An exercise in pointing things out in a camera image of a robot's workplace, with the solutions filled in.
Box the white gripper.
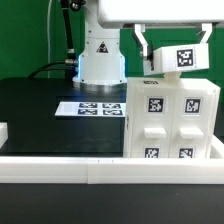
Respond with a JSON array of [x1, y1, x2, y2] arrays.
[[97, 0, 224, 61]]

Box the small white cabinet top box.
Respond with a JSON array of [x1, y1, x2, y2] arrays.
[[143, 43, 209, 76]]

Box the white cabinet door panel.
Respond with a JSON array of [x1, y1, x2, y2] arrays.
[[169, 89, 214, 158], [131, 87, 174, 158]]

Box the white cabinet body box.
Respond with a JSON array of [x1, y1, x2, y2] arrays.
[[123, 75, 220, 159]]

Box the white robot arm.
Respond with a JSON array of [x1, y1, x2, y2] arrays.
[[59, 0, 224, 88]]

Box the black cable bundle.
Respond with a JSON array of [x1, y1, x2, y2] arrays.
[[27, 0, 80, 81]]

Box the white right fence rail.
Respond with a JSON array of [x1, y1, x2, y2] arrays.
[[210, 136, 224, 159]]

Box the white thin cable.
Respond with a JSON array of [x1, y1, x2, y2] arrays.
[[46, 0, 54, 79]]

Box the white marker base plate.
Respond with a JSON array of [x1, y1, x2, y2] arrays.
[[55, 102, 126, 117]]

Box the white front fence rail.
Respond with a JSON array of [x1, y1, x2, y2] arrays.
[[0, 156, 224, 184]]

